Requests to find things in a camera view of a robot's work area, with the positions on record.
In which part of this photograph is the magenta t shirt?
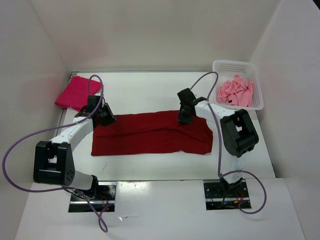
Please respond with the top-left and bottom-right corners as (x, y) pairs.
(54, 76), (102, 112)

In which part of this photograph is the dark red t shirt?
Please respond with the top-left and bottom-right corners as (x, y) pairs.
(91, 110), (213, 157)

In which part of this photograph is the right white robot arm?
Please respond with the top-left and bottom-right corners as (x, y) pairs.
(177, 88), (259, 197)

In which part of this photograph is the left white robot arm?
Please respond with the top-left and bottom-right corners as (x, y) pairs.
(33, 95), (116, 200)

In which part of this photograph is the light pink t shirt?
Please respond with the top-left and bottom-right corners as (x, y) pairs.
(216, 75), (255, 107)

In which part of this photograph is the white plastic basket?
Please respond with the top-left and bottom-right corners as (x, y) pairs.
(210, 60), (264, 111)

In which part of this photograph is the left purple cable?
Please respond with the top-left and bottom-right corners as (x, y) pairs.
(1, 74), (109, 233)

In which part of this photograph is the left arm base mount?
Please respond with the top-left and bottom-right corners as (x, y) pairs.
(68, 181), (117, 213)

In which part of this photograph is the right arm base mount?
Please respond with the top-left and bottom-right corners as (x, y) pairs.
(203, 179), (252, 211)

